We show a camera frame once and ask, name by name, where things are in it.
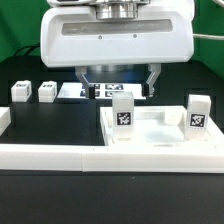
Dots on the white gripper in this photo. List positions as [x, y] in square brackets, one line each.
[73, 36]

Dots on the white U-shaped fence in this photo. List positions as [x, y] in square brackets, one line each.
[186, 158]

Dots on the white marker sheet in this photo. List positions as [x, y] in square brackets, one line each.
[102, 90]

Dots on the white square tabletop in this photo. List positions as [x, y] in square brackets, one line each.
[157, 126]

